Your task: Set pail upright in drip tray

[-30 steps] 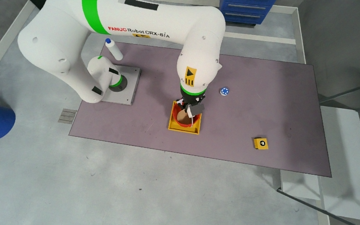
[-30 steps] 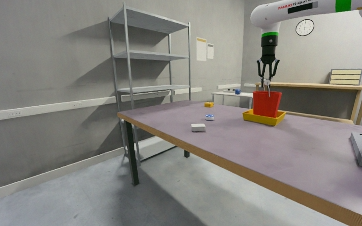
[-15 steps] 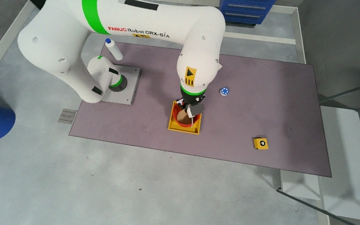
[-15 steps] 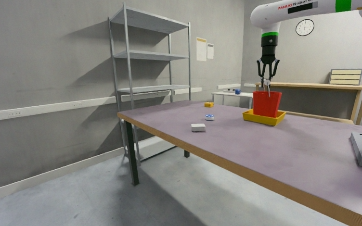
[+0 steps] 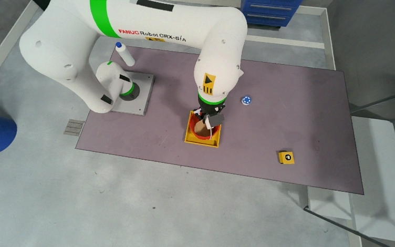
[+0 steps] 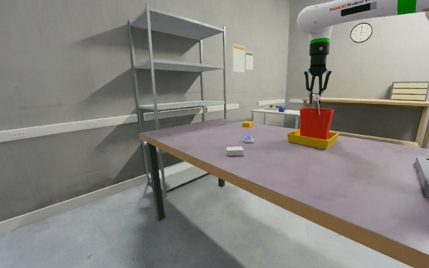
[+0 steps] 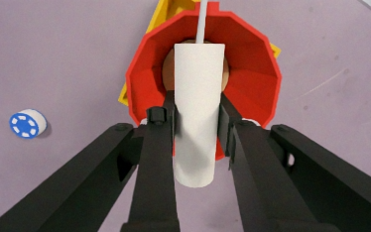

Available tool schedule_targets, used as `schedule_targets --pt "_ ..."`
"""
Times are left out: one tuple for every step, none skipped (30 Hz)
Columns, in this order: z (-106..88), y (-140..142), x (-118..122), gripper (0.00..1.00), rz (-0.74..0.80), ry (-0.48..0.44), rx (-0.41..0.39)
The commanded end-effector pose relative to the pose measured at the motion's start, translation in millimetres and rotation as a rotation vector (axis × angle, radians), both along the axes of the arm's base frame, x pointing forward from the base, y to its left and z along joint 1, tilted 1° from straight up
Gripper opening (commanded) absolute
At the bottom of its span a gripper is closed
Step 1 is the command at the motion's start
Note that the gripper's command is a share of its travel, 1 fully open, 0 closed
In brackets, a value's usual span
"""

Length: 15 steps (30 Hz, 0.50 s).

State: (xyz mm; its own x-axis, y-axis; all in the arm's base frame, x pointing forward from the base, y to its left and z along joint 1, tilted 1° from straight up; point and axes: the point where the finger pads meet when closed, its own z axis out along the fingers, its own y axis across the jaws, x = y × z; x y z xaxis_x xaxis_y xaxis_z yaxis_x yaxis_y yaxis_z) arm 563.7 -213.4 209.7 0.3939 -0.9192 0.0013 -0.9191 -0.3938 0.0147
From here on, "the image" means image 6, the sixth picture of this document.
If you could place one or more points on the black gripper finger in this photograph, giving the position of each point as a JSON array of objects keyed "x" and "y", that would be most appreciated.
[
  {"x": 310, "y": 90},
  {"x": 320, "y": 81}
]

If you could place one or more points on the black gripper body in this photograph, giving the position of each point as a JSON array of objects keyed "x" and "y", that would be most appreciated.
[{"x": 318, "y": 62}]

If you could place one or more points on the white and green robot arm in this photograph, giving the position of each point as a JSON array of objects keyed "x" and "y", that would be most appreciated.
[{"x": 318, "y": 20}]

